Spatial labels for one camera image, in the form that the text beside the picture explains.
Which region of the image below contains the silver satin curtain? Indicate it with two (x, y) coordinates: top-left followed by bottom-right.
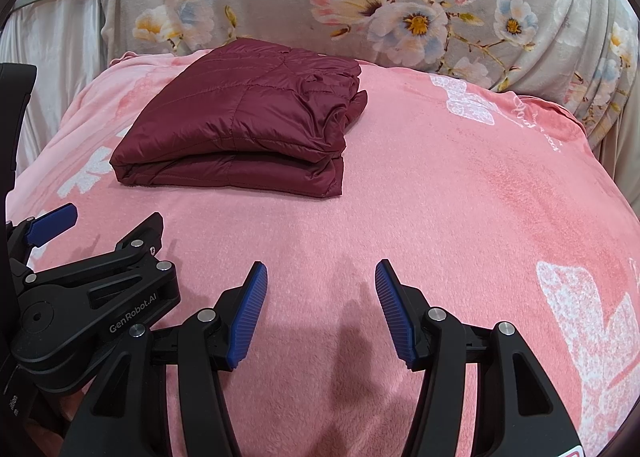
(1, 0), (105, 172)

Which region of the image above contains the grey floral bed sheet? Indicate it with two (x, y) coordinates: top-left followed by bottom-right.
(98, 0), (640, 188)

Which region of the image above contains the pink fleece blanket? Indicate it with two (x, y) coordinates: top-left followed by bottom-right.
(6, 55), (639, 456)

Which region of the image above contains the maroon quilted down jacket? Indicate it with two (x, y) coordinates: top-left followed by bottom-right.
(111, 39), (368, 199)

